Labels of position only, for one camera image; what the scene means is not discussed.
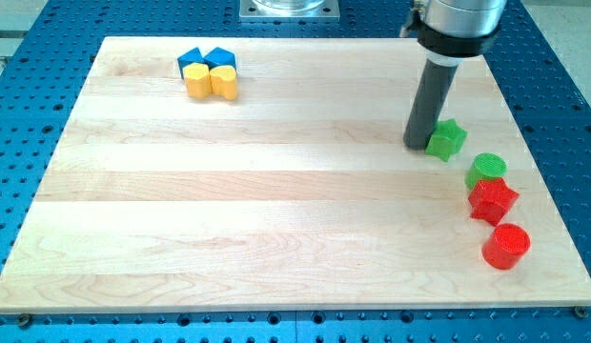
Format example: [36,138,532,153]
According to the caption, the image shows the green star block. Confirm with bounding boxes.
[424,118,468,162]

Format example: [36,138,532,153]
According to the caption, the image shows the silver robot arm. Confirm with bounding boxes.
[399,0,506,68]

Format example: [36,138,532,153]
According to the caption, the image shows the blue cube block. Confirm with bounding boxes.
[177,48,204,78]

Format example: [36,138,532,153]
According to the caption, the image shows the blue pentagon block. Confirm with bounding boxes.
[203,47,236,70]

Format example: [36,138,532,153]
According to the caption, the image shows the red star block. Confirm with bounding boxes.
[468,178,520,226]

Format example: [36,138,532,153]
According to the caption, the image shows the green cylinder block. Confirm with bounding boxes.
[465,152,507,190]

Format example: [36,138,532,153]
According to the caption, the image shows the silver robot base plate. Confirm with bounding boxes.
[237,0,340,22]

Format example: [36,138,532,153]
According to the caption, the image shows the red cylinder block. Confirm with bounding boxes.
[481,223,531,270]

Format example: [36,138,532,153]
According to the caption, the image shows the wooden board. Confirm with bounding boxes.
[0,37,591,314]

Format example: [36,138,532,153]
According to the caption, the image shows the yellow heart block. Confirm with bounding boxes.
[210,65,238,100]

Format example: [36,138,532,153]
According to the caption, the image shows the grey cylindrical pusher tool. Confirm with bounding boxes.
[403,60,458,151]

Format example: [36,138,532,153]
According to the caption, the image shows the blue perforated table plate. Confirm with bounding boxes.
[0,1,591,342]

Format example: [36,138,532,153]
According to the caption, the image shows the yellow hexagon block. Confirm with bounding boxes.
[182,63,212,99]

